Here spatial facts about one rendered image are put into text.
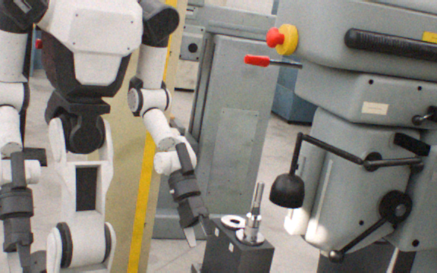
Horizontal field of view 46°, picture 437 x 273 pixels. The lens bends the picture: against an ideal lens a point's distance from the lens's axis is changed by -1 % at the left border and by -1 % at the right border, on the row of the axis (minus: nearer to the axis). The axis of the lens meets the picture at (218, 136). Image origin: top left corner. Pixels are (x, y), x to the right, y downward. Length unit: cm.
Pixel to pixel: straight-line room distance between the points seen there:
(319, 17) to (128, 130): 196
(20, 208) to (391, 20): 96
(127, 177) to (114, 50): 146
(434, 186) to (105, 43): 94
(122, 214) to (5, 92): 158
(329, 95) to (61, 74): 80
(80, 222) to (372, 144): 92
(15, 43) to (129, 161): 147
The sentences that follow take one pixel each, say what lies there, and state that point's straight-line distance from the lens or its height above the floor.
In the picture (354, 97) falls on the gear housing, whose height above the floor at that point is 168.
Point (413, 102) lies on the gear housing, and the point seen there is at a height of 168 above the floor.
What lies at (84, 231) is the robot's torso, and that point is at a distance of 163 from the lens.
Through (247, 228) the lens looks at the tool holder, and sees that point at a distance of 159.
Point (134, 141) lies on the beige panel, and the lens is 283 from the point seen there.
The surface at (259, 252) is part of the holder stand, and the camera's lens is 159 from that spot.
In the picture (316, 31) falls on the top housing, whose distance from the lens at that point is 97.
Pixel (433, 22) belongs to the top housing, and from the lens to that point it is 107.
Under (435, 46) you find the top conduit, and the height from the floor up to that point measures 180.
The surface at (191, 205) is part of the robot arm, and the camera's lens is 151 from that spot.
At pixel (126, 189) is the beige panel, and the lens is 292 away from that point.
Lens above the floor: 182
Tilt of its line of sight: 15 degrees down
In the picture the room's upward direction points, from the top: 10 degrees clockwise
